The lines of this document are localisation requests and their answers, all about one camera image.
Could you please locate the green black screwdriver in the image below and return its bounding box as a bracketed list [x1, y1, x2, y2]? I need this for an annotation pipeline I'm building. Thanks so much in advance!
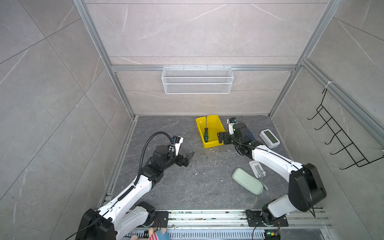
[204, 116, 209, 143]

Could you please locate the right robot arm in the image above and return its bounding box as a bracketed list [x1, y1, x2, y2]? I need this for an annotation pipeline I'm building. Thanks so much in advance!
[218, 118, 327, 224]

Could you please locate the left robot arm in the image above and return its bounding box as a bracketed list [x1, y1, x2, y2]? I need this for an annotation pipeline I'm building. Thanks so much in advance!
[73, 145, 194, 240]

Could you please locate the yellow plastic bin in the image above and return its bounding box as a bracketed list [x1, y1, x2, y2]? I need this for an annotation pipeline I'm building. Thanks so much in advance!
[196, 115, 226, 149]

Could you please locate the blue book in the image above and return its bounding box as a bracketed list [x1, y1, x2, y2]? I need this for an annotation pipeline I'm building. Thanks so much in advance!
[248, 130, 256, 141]

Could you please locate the white digital clock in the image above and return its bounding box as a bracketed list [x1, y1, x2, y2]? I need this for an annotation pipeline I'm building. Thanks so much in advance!
[259, 129, 281, 149]

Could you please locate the pale green case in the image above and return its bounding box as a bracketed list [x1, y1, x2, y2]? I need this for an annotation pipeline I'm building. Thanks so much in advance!
[232, 168, 264, 195]

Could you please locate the striped colourful object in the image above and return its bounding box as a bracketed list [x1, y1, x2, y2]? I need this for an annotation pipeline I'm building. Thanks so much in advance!
[131, 228, 170, 240]

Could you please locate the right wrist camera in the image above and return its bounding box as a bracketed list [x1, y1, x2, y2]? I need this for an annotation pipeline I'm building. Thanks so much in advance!
[227, 117, 237, 135]

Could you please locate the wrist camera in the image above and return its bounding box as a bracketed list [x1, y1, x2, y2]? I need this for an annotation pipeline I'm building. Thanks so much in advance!
[172, 136, 184, 156]
[227, 117, 237, 135]

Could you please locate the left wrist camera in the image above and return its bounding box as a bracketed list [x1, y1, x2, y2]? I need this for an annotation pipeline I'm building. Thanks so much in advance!
[172, 136, 184, 156]

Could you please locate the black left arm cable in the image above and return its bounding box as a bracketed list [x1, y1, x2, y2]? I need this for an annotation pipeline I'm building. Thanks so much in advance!
[133, 131, 175, 187]

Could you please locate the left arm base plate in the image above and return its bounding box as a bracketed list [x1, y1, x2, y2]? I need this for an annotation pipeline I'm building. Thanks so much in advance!
[143, 211, 170, 228]

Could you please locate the aluminium rail frame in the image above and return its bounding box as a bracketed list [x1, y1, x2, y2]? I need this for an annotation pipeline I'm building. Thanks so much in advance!
[157, 209, 332, 230]

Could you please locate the white wire mesh basket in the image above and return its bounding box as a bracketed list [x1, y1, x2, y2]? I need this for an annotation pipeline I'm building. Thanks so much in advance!
[162, 67, 234, 95]

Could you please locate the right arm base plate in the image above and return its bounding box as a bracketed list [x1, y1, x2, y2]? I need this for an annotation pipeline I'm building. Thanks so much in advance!
[245, 210, 289, 227]

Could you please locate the black wire hook rack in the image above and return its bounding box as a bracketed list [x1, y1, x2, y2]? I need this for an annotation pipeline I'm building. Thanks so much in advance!
[307, 89, 384, 170]

